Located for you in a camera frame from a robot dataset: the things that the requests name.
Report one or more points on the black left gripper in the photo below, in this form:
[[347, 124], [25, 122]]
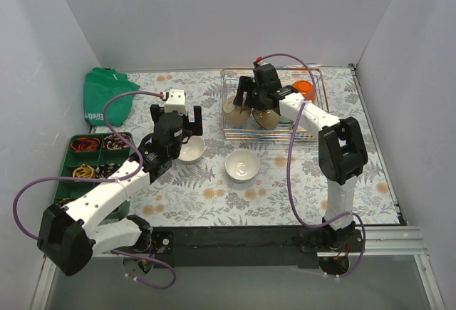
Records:
[[194, 120]]

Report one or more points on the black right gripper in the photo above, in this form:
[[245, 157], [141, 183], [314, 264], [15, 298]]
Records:
[[249, 98]]

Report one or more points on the beige bowl orange flower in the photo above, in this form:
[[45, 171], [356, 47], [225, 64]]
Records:
[[192, 150]]

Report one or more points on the white ribbed bowl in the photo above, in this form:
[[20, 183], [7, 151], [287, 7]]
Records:
[[242, 165]]

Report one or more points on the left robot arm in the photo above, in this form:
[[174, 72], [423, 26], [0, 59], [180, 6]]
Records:
[[71, 235]]

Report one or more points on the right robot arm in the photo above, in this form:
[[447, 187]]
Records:
[[342, 153]]

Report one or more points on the beige bowl front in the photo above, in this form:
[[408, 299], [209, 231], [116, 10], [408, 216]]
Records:
[[267, 119]]

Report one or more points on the pale green patterned bowl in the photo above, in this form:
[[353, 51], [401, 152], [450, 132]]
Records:
[[286, 119]]

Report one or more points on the brown pink patterned scrunchie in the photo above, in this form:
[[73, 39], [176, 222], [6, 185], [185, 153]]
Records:
[[113, 142]]

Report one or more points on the green cloth bag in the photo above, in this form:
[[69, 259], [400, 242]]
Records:
[[100, 86]]

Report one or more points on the green compartment tray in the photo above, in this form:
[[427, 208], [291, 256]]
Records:
[[84, 153]]

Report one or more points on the dark floral scrunchie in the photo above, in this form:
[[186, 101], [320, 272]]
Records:
[[104, 171]]

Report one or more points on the brown dotted scrunchie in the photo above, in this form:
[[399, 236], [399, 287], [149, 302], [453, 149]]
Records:
[[64, 202]]

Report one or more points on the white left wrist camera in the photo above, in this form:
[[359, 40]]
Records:
[[175, 100]]

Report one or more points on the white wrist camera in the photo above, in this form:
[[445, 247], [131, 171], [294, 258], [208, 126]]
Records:
[[175, 100], [259, 62]]

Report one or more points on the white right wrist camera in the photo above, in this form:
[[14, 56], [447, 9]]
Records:
[[259, 62]]

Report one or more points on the metal wire dish rack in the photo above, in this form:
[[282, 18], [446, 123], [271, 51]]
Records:
[[251, 130]]

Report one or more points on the metal corner bracket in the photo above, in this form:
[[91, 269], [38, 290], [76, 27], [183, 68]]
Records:
[[352, 68]]

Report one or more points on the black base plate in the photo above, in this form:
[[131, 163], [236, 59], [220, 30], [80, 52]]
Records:
[[263, 246]]

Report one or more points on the aluminium frame rail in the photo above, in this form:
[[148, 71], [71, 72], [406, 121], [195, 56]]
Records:
[[392, 271]]

